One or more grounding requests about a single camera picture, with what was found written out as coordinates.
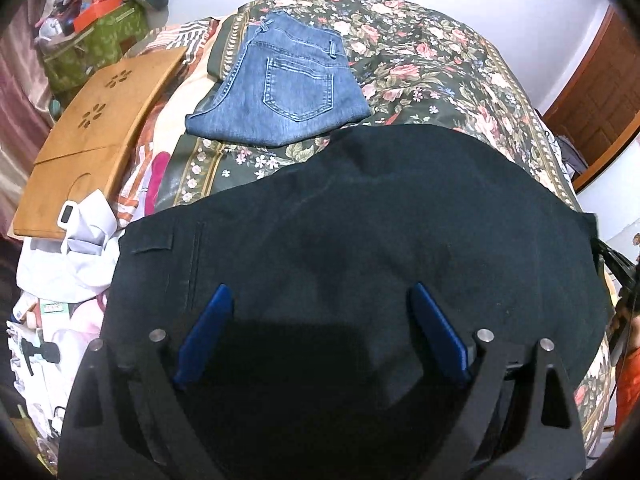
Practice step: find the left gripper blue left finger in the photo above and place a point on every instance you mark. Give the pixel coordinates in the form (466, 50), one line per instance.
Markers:
(198, 346)

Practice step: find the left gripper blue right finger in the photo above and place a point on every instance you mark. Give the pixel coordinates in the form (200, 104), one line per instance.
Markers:
(450, 347)

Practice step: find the black pants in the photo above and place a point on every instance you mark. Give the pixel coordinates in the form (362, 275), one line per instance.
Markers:
(321, 371)

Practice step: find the white crumpled clothing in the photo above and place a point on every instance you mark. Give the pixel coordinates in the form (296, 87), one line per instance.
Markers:
(81, 265)

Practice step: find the wooden lap board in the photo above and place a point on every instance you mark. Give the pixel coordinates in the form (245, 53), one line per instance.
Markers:
(89, 147)

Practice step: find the floral green bedspread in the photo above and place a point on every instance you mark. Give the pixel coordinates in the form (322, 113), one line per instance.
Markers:
(414, 66)

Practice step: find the folded blue jeans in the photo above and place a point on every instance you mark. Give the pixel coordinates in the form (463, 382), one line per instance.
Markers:
(290, 82)

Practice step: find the brown wooden door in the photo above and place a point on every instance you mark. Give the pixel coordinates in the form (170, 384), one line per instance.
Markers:
(598, 109)

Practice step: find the striped pink curtain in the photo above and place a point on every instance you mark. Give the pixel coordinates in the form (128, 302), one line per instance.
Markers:
(25, 97)

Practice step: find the green patterned storage bag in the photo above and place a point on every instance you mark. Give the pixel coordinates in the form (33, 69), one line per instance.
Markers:
(71, 62)

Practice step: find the orange box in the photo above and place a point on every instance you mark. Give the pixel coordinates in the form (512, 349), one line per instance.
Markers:
(94, 12)

